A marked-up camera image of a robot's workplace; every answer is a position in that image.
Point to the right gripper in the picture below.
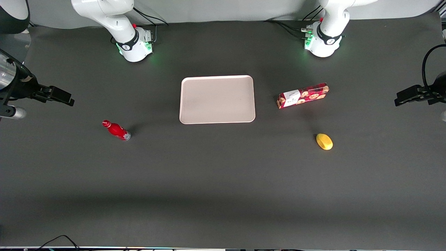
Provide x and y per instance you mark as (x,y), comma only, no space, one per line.
(21,89)

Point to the beige plastic tray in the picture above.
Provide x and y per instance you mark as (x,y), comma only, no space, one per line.
(217,99)

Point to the red cookie box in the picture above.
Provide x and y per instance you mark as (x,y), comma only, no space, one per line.
(303,96)

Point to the yellow lemon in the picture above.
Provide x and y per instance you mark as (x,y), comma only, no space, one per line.
(324,142)

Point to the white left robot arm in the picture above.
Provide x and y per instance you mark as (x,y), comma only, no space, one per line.
(329,31)

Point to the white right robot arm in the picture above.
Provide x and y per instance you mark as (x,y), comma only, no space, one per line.
(118,24)

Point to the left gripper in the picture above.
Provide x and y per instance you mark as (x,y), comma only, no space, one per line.
(429,93)

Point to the dark grey table mat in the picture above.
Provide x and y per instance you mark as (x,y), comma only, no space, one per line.
(223,181)

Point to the red coke bottle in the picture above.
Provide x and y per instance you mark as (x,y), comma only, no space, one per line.
(116,130)

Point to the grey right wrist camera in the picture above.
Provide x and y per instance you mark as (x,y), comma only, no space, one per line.
(12,112)

